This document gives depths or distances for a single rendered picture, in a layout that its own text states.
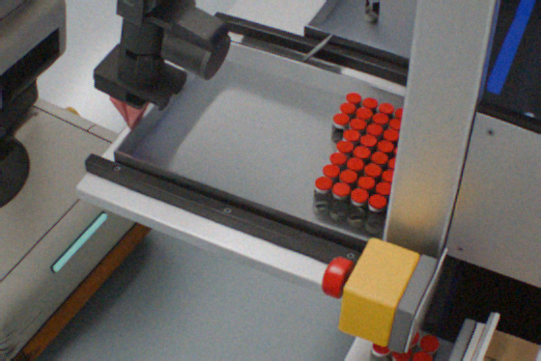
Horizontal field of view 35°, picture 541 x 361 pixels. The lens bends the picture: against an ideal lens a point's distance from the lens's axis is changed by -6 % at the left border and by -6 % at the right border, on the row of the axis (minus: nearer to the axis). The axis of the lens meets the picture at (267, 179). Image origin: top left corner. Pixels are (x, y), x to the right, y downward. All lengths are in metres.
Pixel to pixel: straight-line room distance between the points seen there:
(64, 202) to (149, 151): 0.81
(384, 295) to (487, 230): 0.12
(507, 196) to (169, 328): 1.35
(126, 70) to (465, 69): 0.47
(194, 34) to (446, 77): 0.34
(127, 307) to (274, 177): 1.03
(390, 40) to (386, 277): 0.59
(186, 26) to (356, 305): 0.36
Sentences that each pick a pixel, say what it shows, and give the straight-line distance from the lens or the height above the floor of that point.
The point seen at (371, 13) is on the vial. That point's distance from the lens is 1.38.
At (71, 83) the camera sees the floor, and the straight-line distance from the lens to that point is 2.70.
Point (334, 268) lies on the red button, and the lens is 0.87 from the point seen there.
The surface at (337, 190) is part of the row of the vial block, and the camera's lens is 1.06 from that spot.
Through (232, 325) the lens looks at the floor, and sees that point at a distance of 2.06.
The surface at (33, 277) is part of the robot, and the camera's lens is 1.86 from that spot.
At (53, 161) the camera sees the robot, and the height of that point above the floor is 0.28.
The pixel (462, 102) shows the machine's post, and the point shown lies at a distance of 0.76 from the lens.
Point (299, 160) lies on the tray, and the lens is 1.15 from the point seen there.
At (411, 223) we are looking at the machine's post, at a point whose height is 1.04.
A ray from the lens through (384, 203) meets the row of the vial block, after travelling 1.05.
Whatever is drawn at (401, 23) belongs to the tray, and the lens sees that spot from 1.40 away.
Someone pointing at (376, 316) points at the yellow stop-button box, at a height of 1.01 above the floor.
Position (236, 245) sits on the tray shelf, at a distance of 1.06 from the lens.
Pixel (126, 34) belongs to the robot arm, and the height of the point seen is 1.08.
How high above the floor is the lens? 1.70
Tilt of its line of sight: 46 degrees down
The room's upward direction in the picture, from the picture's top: 1 degrees clockwise
